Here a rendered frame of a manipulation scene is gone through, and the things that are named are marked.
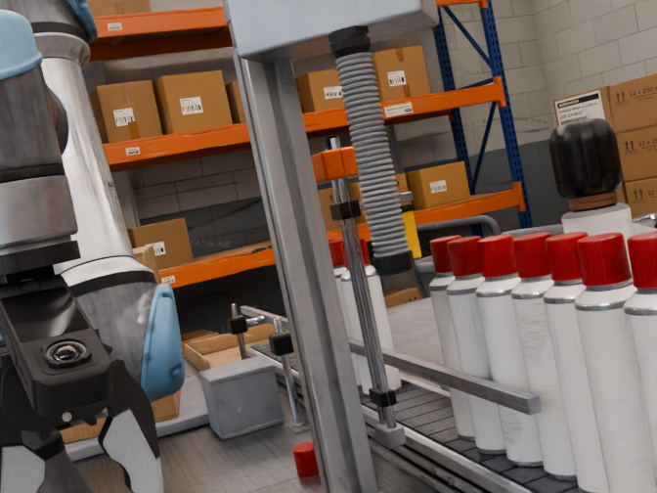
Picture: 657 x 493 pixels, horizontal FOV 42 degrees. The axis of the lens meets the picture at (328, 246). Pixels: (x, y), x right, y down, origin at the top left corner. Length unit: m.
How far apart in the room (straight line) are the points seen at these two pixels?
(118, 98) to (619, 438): 4.24
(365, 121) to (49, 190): 0.28
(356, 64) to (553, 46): 6.36
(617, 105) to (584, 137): 3.49
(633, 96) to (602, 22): 2.23
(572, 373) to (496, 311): 0.11
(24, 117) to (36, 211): 0.06
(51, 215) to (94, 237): 0.35
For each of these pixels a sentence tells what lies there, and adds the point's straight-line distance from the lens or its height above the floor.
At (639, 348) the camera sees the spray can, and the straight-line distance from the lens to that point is 0.60.
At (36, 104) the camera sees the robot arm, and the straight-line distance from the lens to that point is 0.58.
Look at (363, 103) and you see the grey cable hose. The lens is 0.72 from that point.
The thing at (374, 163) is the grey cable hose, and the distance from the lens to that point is 0.71.
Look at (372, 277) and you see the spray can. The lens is 1.09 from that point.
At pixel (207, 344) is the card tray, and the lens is 2.03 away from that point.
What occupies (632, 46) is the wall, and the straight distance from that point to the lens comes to 6.53.
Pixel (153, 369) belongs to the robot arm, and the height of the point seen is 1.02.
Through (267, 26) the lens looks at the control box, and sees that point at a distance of 0.77.
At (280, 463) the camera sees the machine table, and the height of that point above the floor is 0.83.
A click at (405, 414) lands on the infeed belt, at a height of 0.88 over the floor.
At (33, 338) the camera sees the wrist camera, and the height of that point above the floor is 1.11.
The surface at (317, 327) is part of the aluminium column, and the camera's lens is 0.81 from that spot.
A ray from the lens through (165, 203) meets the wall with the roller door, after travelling 5.46.
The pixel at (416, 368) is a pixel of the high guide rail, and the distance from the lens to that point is 0.89.
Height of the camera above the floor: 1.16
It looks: 4 degrees down
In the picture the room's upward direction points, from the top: 11 degrees counter-clockwise
